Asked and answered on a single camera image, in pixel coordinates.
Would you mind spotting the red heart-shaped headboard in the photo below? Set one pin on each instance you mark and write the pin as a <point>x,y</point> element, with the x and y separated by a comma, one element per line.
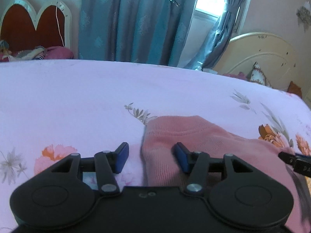
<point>23,28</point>

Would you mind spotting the blue tied right curtain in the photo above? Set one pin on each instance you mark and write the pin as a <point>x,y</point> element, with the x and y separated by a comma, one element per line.
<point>217,39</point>

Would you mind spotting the orange patterned pillow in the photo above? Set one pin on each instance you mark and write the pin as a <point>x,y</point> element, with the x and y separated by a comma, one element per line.
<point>294,89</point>

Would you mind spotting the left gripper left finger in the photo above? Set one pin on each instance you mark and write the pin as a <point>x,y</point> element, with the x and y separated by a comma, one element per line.
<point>106,165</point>

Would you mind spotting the floral pink bed sheet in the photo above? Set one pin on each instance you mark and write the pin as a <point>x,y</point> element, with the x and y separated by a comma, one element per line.
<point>51,109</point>

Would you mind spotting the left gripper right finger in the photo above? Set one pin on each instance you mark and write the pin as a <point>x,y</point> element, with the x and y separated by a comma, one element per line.
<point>195,165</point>

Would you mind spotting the cream round headboard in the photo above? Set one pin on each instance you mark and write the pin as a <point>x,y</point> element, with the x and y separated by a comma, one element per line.
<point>276,58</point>

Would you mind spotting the blue centre curtain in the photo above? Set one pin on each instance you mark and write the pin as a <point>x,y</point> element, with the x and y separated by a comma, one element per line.
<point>138,31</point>

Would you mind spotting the pink long-sleeve sweater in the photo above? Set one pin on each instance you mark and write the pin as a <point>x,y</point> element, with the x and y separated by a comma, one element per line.
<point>198,134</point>

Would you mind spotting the pile of clothes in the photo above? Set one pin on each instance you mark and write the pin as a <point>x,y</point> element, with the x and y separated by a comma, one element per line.
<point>24,55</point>

